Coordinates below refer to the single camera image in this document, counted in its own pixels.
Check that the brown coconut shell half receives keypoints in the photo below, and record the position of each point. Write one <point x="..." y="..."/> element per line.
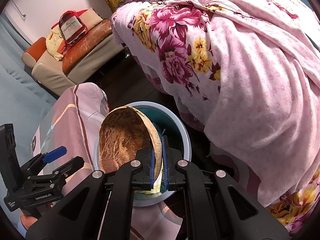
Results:
<point x="124" y="132"/>

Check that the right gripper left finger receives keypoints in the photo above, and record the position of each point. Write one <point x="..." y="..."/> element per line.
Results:
<point x="100" y="207"/>

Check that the pink grey checked bedsheet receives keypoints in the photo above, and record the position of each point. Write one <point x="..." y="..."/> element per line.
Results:
<point x="74" y="122"/>

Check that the pink floral blanket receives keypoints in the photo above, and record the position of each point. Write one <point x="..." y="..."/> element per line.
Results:
<point x="246" y="72"/>

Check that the cream yellow bag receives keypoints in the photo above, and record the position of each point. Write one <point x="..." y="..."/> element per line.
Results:
<point x="55" y="43"/>

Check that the left hand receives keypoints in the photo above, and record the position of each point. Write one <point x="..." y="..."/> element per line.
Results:
<point x="27" y="221"/>

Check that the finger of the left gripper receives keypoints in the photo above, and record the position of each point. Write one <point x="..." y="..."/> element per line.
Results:
<point x="54" y="154"/>
<point x="67" y="169"/>

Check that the beige armchair orange cushion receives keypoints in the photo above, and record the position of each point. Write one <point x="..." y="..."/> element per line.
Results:
<point x="79" y="63"/>

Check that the red Hennessy gift bag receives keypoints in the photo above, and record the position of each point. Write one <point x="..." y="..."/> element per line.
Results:
<point x="71" y="27"/>

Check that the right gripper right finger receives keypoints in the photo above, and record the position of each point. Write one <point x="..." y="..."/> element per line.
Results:
<point x="216" y="206"/>

